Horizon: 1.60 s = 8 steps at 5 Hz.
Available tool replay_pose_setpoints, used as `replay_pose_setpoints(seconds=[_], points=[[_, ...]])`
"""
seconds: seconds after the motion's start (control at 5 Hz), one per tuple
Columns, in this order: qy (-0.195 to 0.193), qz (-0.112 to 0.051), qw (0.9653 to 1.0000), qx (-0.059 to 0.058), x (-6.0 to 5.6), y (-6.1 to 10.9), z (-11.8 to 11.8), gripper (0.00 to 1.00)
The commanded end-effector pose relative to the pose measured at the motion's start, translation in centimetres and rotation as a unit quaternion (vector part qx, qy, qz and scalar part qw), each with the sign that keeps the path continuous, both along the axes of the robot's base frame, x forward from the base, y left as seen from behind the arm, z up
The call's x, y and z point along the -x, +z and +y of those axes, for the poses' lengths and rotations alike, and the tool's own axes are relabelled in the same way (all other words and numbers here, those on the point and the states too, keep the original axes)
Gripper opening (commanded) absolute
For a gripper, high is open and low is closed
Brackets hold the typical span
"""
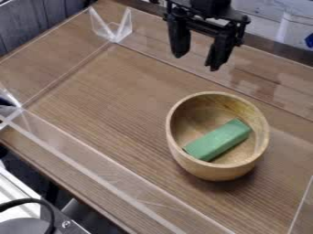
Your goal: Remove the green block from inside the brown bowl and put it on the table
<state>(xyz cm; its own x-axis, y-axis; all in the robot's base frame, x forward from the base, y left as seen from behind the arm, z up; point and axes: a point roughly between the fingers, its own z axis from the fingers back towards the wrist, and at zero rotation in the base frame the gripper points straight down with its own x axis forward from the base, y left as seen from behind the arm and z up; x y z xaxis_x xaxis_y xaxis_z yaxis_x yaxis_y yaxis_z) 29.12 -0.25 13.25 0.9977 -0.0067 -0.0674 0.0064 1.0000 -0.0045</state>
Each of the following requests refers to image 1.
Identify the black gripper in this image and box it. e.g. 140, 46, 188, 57
164, 0, 250, 71

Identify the green rectangular block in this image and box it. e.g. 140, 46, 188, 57
183, 119, 251, 162

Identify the brown wooden bowl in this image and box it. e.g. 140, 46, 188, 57
164, 91, 270, 181

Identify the white container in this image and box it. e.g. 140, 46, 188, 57
277, 12, 313, 51

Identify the clear acrylic corner bracket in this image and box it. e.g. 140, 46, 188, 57
88, 7, 134, 43

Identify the clear acrylic front wall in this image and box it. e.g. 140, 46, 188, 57
0, 90, 234, 234

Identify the grey metal bracket with screw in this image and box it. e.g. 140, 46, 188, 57
40, 199, 91, 234

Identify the black cable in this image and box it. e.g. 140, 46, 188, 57
0, 197, 57, 234

